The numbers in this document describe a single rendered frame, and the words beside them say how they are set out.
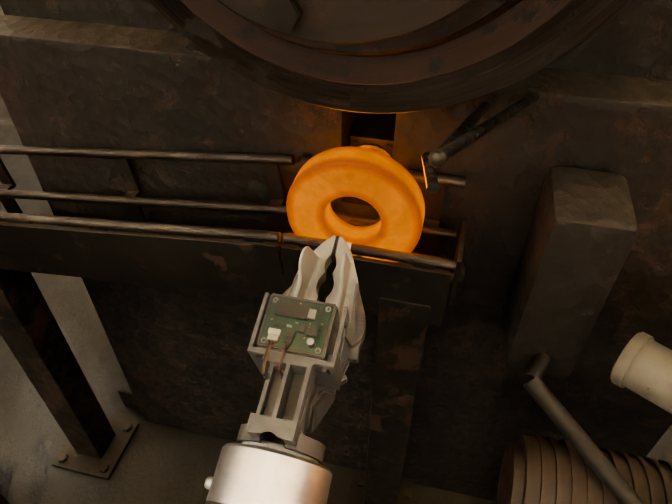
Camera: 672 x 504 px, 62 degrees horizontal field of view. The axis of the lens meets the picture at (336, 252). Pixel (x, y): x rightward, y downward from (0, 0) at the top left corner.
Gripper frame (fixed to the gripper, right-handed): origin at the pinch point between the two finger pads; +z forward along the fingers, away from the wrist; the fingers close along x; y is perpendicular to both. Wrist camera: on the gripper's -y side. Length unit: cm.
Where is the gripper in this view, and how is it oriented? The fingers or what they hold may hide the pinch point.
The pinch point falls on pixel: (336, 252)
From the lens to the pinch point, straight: 55.8
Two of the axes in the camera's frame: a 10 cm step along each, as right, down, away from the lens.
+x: -9.7, -1.6, 1.7
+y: -0.7, -4.9, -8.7
